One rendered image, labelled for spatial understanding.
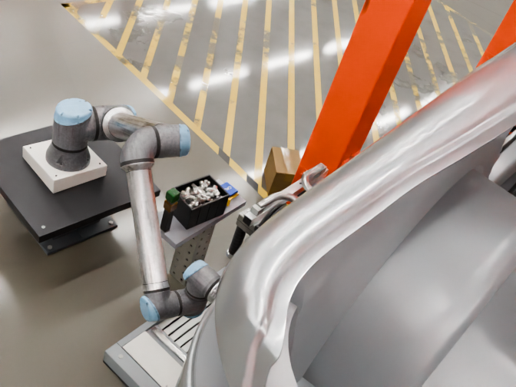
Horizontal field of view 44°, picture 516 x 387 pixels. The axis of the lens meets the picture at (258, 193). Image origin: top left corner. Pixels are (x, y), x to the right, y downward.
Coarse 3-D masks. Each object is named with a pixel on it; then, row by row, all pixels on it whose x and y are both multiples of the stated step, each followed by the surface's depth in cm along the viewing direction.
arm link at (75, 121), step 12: (60, 108) 266; (72, 108) 267; (84, 108) 269; (60, 120) 265; (72, 120) 264; (84, 120) 267; (96, 120) 272; (60, 132) 268; (72, 132) 268; (84, 132) 270; (96, 132) 273; (60, 144) 271; (72, 144) 271; (84, 144) 276
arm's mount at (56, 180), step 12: (36, 144) 286; (48, 144) 288; (24, 156) 285; (36, 156) 280; (96, 156) 291; (36, 168) 279; (48, 168) 275; (96, 168) 284; (48, 180) 274; (60, 180) 273; (72, 180) 278; (84, 180) 284
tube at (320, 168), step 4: (320, 164) 220; (312, 168) 217; (316, 168) 217; (320, 168) 219; (324, 168) 220; (308, 172) 215; (312, 172) 215; (316, 172) 217; (320, 172) 220; (324, 172) 222; (304, 176) 213; (308, 176) 213; (312, 176) 215; (304, 180) 211; (308, 180) 212; (304, 184) 211; (308, 184) 210; (304, 188) 211; (308, 188) 209
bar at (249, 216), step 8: (320, 176) 221; (296, 184) 214; (312, 184) 220; (288, 192) 210; (296, 192) 212; (280, 200) 206; (264, 208) 201; (272, 208) 203; (248, 216) 197; (264, 216) 202; (248, 224) 198
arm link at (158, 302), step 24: (144, 144) 221; (144, 168) 221; (144, 192) 220; (144, 216) 219; (144, 240) 219; (144, 264) 219; (144, 288) 220; (168, 288) 221; (144, 312) 219; (168, 312) 219
